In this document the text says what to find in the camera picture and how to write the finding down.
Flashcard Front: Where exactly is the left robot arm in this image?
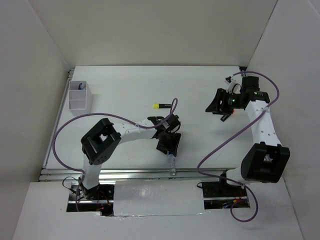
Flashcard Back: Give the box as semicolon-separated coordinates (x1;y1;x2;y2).
80;115;181;200

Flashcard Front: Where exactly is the white foil cover sheet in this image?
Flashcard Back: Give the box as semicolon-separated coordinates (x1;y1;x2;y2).
113;179;205;217

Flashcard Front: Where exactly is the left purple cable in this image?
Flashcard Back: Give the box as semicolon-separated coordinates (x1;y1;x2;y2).
52;97;179;213

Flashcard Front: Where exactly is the orange highlighter marker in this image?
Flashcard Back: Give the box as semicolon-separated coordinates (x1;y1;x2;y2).
220;109;235;122

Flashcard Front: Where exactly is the aluminium front rail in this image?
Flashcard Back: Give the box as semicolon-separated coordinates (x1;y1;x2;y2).
38;168;224;182

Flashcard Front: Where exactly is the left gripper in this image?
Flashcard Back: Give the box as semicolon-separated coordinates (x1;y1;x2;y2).
155;129;181;157

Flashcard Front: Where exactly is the small blue spray bottle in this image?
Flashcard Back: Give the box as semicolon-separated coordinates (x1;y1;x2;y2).
167;151;177;176

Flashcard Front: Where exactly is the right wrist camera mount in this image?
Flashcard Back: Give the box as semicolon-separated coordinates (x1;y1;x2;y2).
225;76;241;95

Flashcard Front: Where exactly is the white pen holder container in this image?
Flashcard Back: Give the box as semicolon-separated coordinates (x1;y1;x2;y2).
68;80;93;117

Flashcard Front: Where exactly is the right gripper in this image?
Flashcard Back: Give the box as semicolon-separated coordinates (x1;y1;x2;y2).
205;87;244;116

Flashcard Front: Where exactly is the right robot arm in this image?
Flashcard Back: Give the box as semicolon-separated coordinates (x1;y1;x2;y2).
205;76;290;196

